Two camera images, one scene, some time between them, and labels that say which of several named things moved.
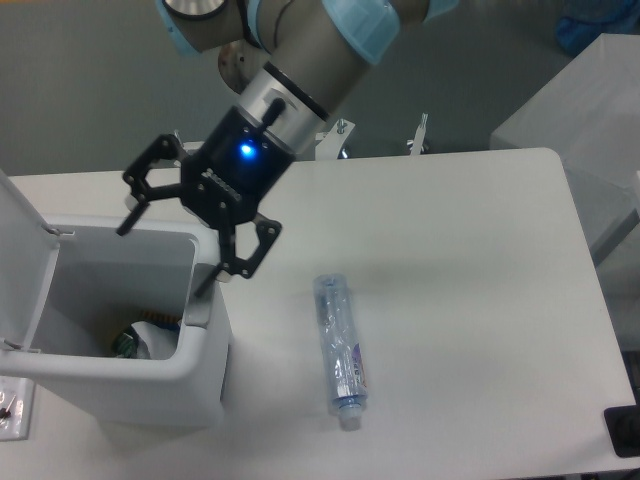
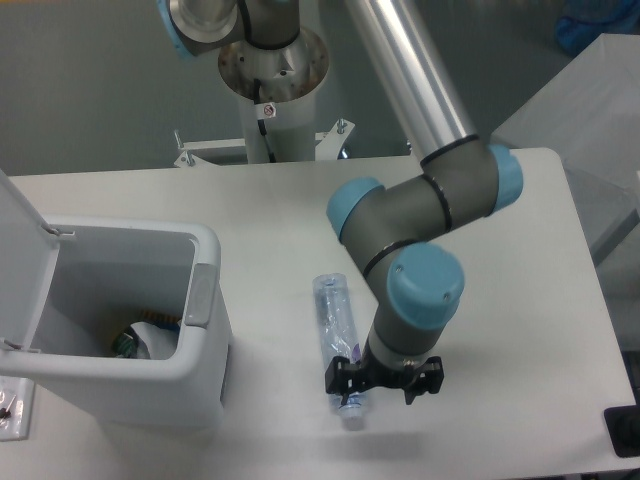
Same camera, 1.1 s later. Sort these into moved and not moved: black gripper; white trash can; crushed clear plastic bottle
Moved: black gripper
Not moved: white trash can; crushed clear plastic bottle
